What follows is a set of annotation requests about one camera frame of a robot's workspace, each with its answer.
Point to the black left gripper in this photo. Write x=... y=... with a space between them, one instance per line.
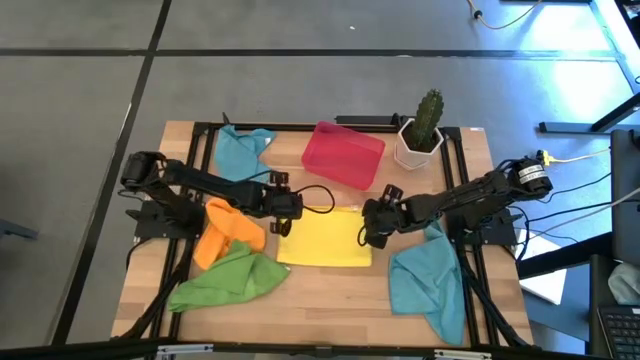
x=267 y=200

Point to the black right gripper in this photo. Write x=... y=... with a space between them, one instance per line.
x=395 y=215

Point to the yellow microfiber towel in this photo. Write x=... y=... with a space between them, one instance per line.
x=325 y=240

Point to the red plastic basket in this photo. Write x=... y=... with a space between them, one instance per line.
x=345 y=155

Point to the green microfiber towel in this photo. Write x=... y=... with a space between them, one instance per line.
x=230 y=282

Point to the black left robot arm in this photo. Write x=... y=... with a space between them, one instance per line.
x=210 y=185

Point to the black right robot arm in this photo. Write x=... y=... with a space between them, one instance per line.
x=465 y=197

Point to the small teal microfiber towel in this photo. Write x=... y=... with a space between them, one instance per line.
x=240 y=152

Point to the orange microfiber towel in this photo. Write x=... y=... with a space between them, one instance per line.
x=225 y=235

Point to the large teal microfiber towel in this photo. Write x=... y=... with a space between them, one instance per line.
x=425 y=280

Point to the white hexagonal plant pot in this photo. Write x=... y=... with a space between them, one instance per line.
x=410 y=157

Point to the green cactus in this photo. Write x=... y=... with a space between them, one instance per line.
x=427 y=120

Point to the white paper sheet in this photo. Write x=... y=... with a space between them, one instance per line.
x=545 y=290

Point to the black desk leg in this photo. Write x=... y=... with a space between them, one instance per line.
x=565 y=127

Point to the grey computer monitor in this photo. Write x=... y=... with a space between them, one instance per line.
x=627 y=200

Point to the grey chair leg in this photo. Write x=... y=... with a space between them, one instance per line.
x=17 y=230

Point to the black laptop keyboard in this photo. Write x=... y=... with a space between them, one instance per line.
x=620 y=332

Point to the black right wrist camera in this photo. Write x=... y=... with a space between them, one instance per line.
x=372 y=215

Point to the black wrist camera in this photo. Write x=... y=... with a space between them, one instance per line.
x=291 y=205
x=372 y=215

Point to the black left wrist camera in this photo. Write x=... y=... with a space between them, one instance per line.
x=291 y=205

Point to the black aluminium table frame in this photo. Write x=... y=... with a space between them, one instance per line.
x=290 y=127

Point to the black flat bracket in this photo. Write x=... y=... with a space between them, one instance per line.
x=365 y=120

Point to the black frame crossbeam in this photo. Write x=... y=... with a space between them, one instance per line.
x=320 y=352

